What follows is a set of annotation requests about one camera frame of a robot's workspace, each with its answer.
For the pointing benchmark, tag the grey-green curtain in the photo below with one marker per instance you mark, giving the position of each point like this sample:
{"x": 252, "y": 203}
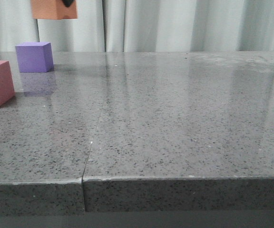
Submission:
{"x": 145, "y": 25}

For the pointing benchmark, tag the orange foam block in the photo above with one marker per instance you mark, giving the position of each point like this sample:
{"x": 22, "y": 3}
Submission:
{"x": 53, "y": 9}

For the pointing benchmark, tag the tip gripper black finger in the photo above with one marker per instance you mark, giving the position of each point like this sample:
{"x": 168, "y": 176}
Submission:
{"x": 68, "y": 3}

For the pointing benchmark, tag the purple foam cube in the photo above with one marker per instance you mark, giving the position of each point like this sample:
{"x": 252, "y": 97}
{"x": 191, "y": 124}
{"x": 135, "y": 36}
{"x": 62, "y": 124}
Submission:
{"x": 34, "y": 57}

